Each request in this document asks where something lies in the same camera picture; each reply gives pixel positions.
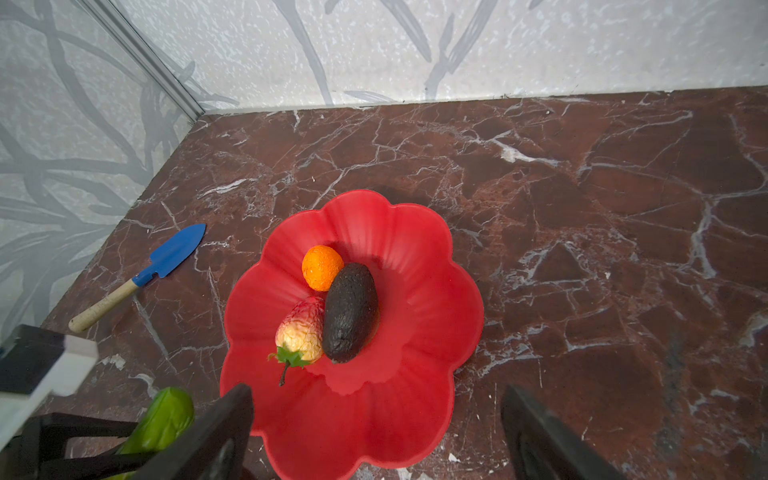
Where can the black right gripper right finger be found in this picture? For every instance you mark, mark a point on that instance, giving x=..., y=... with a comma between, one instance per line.
x=541, y=446

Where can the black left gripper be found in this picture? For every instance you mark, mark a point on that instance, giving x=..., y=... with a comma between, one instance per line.
x=35, y=364

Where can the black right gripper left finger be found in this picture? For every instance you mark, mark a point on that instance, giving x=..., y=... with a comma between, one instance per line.
x=213, y=447

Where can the red yellow fake strawberry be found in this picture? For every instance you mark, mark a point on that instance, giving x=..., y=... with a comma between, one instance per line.
x=299, y=336

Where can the red flower-shaped fruit bowl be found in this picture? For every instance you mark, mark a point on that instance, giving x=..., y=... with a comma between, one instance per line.
x=391, y=405

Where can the dark fake avocado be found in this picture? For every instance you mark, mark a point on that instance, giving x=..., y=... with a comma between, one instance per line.
x=351, y=313

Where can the small fake orange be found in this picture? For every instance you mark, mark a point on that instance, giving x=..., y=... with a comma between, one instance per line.
x=320, y=266

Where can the blue toy garden trowel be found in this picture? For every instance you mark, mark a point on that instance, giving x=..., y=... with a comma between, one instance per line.
x=163, y=261

